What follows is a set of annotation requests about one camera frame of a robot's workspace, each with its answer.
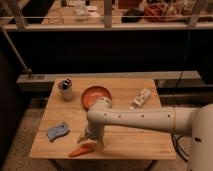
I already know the black cable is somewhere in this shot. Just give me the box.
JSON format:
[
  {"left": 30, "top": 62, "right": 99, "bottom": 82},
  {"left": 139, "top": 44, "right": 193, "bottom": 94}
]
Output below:
[{"left": 171, "top": 133, "right": 193, "bottom": 163}]

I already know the metal railing frame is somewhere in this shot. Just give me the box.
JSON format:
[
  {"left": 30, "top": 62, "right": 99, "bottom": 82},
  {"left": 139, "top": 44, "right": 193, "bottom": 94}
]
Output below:
[{"left": 0, "top": 0, "right": 213, "bottom": 31}]

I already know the white cup with utensils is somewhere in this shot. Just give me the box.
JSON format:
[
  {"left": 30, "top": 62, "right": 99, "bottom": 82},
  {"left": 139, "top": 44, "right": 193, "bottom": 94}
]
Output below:
[{"left": 58, "top": 79, "right": 73, "bottom": 101}]

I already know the wooden table board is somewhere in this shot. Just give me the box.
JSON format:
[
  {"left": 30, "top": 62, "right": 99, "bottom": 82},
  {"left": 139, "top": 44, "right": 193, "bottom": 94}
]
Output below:
[{"left": 30, "top": 78, "right": 176, "bottom": 159}]

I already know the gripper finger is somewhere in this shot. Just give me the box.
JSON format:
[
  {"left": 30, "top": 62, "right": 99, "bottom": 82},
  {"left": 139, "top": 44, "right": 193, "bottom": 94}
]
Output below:
[
  {"left": 77, "top": 135, "right": 87, "bottom": 144},
  {"left": 97, "top": 139, "right": 105, "bottom": 150}
]

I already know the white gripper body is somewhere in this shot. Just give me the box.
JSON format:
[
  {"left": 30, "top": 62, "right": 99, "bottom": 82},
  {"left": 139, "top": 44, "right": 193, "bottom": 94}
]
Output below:
[{"left": 85, "top": 123, "right": 104, "bottom": 140}]

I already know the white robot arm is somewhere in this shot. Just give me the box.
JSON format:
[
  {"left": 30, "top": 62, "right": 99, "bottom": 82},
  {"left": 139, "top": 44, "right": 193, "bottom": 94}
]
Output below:
[{"left": 78, "top": 97, "right": 213, "bottom": 171}]

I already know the blue sponge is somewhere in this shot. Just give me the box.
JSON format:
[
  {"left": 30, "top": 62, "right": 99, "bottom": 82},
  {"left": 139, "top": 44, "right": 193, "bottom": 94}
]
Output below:
[{"left": 47, "top": 122, "right": 70, "bottom": 142}]

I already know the white plastic bottle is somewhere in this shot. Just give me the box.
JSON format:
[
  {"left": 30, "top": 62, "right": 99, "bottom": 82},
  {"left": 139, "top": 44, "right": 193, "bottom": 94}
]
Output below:
[{"left": 130, "top": 88, "right": 151, "bottom": 109}]

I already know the orange pepper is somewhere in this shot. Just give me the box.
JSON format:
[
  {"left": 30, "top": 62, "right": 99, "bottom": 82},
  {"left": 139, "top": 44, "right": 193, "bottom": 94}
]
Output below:
[{"left": 69, "top": 143, "right": 96, "bottom": 157}]

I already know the orange ceramic bowl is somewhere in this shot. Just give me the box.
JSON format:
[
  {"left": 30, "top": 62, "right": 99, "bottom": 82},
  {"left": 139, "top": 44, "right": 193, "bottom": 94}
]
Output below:
[{"left": 81, "top": 86, "right": 111, "bottom": 110}]

